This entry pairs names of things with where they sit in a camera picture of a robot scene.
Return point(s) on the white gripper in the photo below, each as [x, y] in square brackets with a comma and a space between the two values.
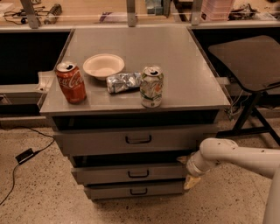
[192, 167]

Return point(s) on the grey drawer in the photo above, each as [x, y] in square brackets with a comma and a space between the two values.
[85, 142]
[128, 173]
[131, 190]

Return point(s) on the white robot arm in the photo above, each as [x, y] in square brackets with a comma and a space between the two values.
[214, 151]

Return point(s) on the grey bottom drawer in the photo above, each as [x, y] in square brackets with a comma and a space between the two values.
[131, 190]

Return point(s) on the grey drawer cabinet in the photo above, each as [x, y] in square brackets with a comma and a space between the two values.
[192, 94]

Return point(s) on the grey top drawer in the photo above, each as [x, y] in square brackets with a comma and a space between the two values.
[85, 142]

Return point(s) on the white green soda can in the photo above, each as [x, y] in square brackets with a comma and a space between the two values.
[151, 86]

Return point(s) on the silver crumpled chip bag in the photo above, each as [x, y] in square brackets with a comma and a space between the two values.
[122, 82]

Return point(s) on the black chair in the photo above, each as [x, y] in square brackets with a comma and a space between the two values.
[254, 63]

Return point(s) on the white paper bowl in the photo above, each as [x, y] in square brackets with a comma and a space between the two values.
[103, 65]

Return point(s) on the red cola can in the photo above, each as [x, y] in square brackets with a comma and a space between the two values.
[71, 82]

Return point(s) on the black power adapter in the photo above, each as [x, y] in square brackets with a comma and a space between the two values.
[24, 156]

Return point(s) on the pink plastic container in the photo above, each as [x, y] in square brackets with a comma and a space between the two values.
[216, 10]

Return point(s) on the grey side bin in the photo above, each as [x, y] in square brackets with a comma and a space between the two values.
[25, 99]

